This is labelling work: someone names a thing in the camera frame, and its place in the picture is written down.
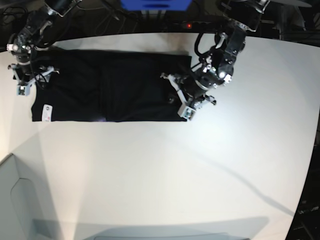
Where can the black power strip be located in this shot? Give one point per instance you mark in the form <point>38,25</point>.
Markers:
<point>197,26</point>

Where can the blue plastic bin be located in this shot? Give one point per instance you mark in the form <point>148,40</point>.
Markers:
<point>159,5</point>

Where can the black T-shirt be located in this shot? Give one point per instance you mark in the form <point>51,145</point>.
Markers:
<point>109,86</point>

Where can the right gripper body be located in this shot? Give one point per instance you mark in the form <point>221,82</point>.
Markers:
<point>26,69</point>

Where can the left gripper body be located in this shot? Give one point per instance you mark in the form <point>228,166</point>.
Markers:
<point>191,93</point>

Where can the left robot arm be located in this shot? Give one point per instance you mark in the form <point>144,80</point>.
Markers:
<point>215,67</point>

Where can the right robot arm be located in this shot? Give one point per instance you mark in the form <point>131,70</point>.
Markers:
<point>23,46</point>

